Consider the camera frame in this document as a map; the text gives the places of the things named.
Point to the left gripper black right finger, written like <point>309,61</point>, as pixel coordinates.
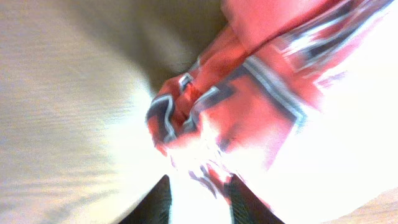
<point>246,208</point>

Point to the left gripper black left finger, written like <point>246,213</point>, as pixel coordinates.
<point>154,207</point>

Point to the orange red t-shirt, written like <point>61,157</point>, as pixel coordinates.
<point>296,98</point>

